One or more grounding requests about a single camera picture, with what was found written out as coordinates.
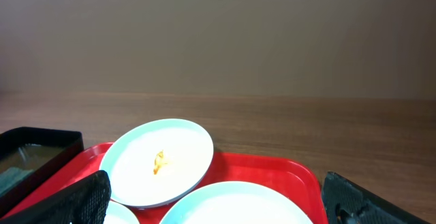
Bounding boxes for orange food scrap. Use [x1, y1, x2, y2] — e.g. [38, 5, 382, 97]
[153, 150, 169, 175]

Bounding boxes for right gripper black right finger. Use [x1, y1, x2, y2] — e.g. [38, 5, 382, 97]
[321, 172, 429, 224]

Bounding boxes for black water basin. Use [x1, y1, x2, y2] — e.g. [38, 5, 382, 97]
[1, 127, 84, 216]

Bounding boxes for light blue plate with scrap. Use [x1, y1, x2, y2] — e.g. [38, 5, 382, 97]
[99, 118, 214, 208]

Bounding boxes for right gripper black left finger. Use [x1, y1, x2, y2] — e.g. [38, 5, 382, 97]
[1, 170, 111, 224]

